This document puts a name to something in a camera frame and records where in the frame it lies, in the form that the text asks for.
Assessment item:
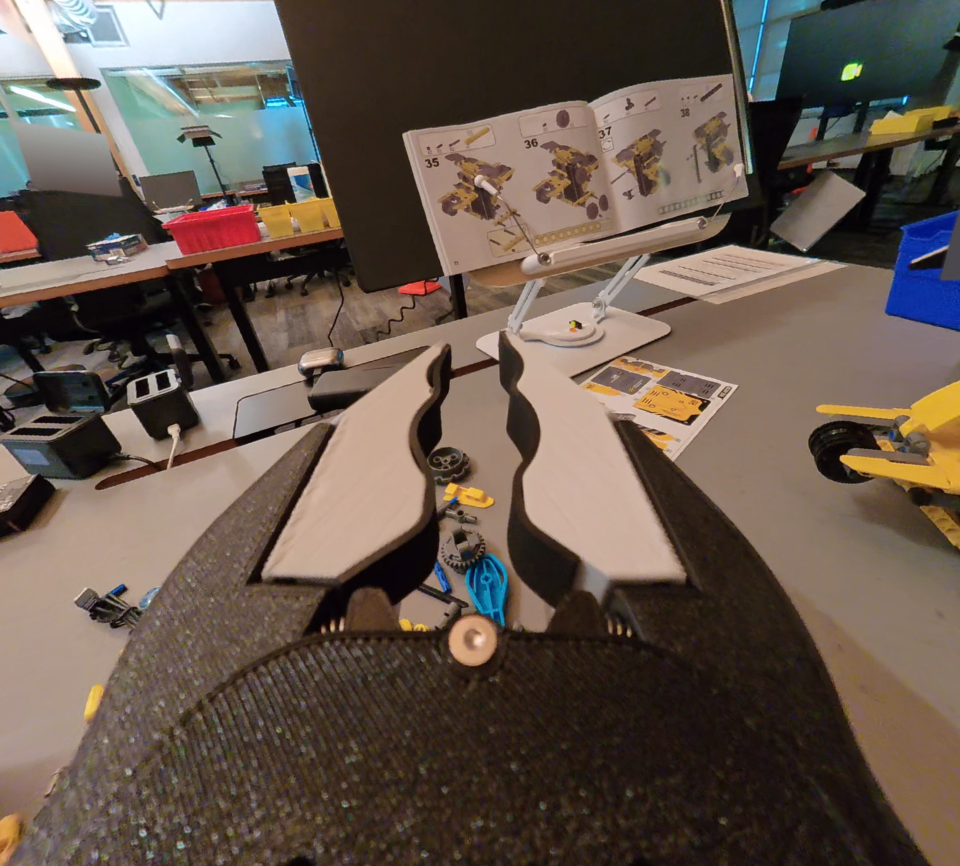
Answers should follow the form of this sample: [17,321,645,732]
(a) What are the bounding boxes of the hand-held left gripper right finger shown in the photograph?
[497,332,690,612]

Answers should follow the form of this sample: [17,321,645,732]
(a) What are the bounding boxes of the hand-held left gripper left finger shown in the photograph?
[258,342,453,608]

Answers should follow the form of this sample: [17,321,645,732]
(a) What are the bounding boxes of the pile of small toy parts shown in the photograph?
[75,444,519,636]

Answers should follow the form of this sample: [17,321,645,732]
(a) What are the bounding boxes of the yellow toy vehicle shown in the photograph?
[808,382,960,552]

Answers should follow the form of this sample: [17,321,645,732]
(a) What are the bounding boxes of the black power bank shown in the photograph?
[307,369,378,412]

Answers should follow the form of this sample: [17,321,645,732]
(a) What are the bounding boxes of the yellow and black sticker sheet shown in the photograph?
[577,356,740,462]

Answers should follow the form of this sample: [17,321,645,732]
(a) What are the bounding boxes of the white book stand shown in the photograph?
[472,209,736,366]

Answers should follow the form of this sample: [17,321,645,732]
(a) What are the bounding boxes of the small black battery charger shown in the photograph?
[126,369,201,442]

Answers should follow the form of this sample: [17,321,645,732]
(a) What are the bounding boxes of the long office table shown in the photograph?
[165,227,348,374]
[0,242,234,387]

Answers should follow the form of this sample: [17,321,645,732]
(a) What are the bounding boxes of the printed paper sheets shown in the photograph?
[633,243,849,305]

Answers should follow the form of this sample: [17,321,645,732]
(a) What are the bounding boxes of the red plastic bin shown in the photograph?
[162,204,262,256]

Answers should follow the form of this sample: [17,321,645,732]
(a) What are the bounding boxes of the large black battery charger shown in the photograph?
[0,371,123,482]

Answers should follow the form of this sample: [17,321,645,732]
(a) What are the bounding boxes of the toy instruction booklet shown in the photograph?
[402,72,751,275]

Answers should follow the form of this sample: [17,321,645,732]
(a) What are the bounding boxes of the small printed box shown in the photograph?
[86,232,148,264]

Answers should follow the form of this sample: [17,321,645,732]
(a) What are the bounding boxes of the grey laptop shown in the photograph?
[770,168,869,254]

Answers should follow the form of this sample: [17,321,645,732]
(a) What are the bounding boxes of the black tripod stand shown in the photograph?
[177,125,226,198]

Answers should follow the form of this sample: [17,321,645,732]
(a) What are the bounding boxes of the blue plastic bin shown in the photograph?
[885,209,960,335]

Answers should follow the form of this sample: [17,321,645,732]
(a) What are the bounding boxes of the orange desk panel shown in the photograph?
[0,209,40,257]

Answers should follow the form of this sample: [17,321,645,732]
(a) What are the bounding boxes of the grey monitor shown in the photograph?
[15,127,126,197]

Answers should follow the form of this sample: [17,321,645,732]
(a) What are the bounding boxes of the black divider panel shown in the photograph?
[253,0,751,320]

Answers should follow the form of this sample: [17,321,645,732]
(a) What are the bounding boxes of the black floor lamp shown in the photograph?
[46,77,103,136]

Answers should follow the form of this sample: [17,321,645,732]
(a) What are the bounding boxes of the large black monitor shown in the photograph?
[776,0,960,110]

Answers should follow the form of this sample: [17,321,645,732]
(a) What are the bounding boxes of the black camera battery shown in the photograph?
[0,473,57,537]

